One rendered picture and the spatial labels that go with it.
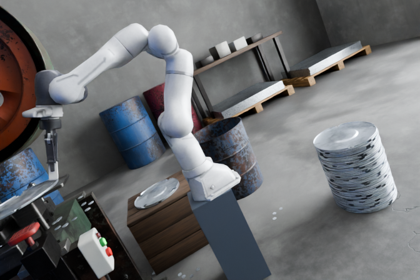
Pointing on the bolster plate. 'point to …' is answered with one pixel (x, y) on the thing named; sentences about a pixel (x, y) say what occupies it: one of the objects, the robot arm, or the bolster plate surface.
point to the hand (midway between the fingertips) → (53, 170)
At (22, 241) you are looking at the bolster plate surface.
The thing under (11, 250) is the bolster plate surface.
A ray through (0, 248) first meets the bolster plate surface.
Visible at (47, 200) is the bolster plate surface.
